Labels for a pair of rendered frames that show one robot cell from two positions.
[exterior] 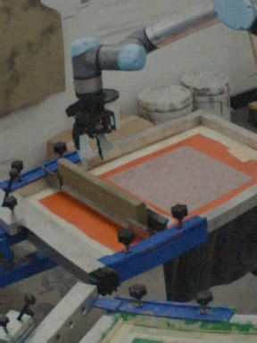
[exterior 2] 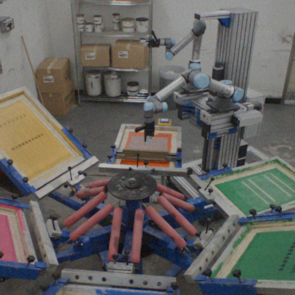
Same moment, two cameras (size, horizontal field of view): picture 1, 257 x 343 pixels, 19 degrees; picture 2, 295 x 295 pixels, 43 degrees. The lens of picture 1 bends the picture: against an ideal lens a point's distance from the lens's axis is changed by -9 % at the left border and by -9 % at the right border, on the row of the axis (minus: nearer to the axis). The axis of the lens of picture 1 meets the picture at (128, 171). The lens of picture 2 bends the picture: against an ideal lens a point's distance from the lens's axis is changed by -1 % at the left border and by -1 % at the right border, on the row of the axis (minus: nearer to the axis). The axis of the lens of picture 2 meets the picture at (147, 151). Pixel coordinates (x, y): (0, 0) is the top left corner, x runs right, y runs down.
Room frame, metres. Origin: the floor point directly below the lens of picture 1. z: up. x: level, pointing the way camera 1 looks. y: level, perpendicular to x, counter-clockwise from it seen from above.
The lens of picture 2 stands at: (0.32, 2.20, 2.63)
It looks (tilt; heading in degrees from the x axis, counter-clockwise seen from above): 30 degrees down; 308
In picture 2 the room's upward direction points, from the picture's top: straight up
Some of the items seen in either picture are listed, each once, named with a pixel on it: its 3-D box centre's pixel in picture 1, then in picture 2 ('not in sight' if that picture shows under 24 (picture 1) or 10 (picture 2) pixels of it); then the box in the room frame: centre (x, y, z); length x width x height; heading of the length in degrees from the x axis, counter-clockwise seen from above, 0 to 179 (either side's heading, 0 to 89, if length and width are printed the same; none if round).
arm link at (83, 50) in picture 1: (87, 56); (148, 109); (1.96, 0.07, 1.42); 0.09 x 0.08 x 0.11; 65
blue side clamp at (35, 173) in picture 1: (42, 179); (112, 158); (2.20, 0.26, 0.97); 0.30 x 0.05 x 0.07; 123
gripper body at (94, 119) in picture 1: (93, 111); (148, 128); (1.95, 0.07, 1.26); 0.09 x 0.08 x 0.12; 33
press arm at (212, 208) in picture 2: not in sight; (212, 210); (1.24, 0.24, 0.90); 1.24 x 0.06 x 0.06; 63
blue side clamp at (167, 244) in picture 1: (155, 249); (178, 162); (1.73, -0.04, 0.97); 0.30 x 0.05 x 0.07; 123
